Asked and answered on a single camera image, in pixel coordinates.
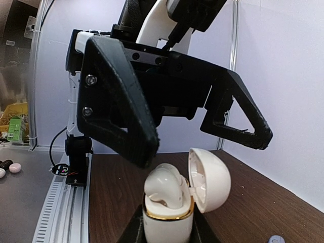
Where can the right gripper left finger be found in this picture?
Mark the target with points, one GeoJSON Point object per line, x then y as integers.
{"type": "Point", "coordinates": [134, 231]}

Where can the white earbud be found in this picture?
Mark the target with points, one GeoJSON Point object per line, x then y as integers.
{"type": "Point", "coordinates": [164, 183]}

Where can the green white carton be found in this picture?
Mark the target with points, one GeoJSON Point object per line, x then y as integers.
{"type": "Point", "coordinates": [16, 130]}

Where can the left aluminium frame post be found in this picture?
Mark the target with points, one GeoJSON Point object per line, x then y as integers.
{"type": "Point", "coordinates": [43, 11]}

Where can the pink earbud case outside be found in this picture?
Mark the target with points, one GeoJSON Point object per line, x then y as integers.
{"type": "Point", "coordinates": [15, 168]}

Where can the white earbud case outside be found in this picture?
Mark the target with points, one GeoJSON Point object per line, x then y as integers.
{"type": "Point", "coordinates": [2, 173]}

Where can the front aluminium rail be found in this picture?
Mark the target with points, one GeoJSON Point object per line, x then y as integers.
{"type": "Point", "coordinates": [65, 213]}

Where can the black earbud case outside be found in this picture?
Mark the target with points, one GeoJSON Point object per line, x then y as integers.
{"type": "Point", "coordinates": [6, 164]}

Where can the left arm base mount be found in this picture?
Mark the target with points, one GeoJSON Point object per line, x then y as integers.
{"type": "Point", "coordinates": [76, 177]}

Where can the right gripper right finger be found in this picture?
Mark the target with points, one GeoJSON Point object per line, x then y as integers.
{"type": "Point", "coordinates": [202, 232]}

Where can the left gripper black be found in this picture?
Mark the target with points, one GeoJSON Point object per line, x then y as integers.
{"type": "Point", "coordinates": [126, 89]}

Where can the lavender earbud charging case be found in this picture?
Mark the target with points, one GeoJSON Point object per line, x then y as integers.
{"type": "Point", "coordinates": [276, 239]}

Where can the cream white charging case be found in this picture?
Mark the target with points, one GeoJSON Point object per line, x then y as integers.
{"type": "Point", "coordinates": [206, 188]}

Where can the yellow plastic bin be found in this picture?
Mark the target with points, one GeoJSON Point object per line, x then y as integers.
{"type": "Point", "coordinates": [17, 109]}

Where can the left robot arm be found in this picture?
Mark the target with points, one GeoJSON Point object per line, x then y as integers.
{"type": "Point", "coordinates": [140, 71]}

